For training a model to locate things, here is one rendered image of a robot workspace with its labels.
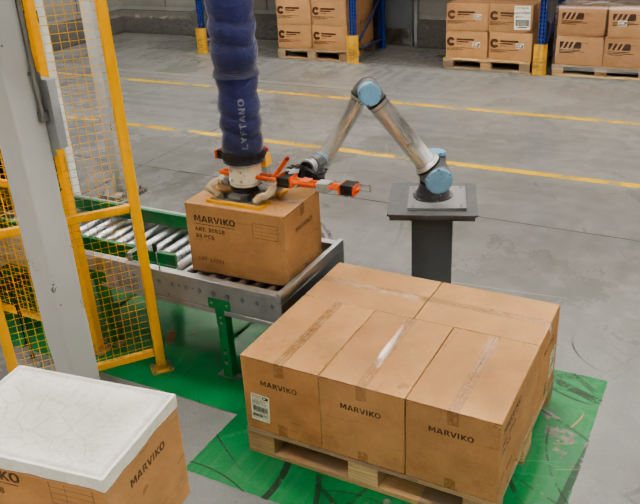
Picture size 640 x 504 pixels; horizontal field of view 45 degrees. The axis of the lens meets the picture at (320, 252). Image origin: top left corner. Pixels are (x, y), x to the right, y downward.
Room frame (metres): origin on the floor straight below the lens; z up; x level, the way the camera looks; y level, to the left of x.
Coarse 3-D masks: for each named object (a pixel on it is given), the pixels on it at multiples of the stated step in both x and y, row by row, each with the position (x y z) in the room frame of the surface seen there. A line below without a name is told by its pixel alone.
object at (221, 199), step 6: (210, 198) 3.77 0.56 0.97; (216, 198) 3.75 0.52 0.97; (222, 198) 3.75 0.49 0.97; (228, 198) 3.74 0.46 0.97; (246, 198) 3.68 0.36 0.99; (252, 198) 3.74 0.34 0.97; (222, 204) 3.71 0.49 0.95; (228, 204) 3.69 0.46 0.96; (234, 204) 3.68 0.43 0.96; (240, 204) 3.66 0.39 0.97; (246, 204) 3.66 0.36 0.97; (252, 204) 3.64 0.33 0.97; (258, 204) 3.64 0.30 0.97; (264, 204) 3.64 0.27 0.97; (258, 210) 3.61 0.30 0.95
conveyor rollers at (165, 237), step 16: (80, 224) 4.55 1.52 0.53; (96, 224) 4.55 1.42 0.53; (128, 224) 4.55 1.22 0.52; (144, 224) 4.45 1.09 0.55; (128, 240) 4.28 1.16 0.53; (160, 240) 4.26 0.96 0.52; (176, 240) 4.25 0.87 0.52; (192, 272) 3.79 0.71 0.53; (208, 272) 3.77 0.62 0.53; (272, 288) 3.52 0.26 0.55
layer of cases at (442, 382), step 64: (320, 320) 3.18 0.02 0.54; (384, 320) 3.14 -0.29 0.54; (448, 320) 3.11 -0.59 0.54; (512, 320) 3.08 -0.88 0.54; (256, 384) 2.88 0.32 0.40; (320, 384) 2.72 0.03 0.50; (384, 384) 2.63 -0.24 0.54; (448, 384) 2.61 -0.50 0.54; (512, 384) 2.58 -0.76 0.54; (384, 448) 2.57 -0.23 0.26; (448, 448) 2.44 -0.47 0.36; (512, 448) 2.51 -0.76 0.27
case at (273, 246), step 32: (288, 192) 3.84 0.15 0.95; (192, 224) 3.77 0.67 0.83; (224, 224) 3.67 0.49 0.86; (256, 224) 3.58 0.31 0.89; (288, 224) 3.55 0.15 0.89; (320, 224) 3.86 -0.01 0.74; (192, 256) 3.78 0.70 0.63; (224, 256) 3.68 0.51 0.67; (256, 256) 3.59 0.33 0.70; (288, 256) 3.52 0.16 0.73
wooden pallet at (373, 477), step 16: (544, 400) 3.04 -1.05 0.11; (256, 432) 2.90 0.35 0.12; (528, 432) 2.76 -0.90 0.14; (256, 448) 2.90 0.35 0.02; (272, 448) 2.86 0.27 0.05; (288, 448) 2.89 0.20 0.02; (304, 448) 2.88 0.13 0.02; (320, 448) 2.73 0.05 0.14; (528, 448) 2.79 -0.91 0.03; (304, 464) 2.77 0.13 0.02; (320, 464) 2.76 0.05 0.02; (336, 464) 2.76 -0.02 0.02; (352, 464) 2.65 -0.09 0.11; (368, 464) 2.61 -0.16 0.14; (352, 480) 2.65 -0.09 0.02; (368, 480) 2.61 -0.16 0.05; (384, 480) 2.64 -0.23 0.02; (400, 480) 2.63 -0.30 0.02; (416, 480) 2.50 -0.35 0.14; (400, 496) 2.54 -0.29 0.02; (416, 496) 2.53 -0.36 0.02; (432, 496) 2.52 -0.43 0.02; (448, 496) 2.52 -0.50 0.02; (464, 496) 2.40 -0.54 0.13
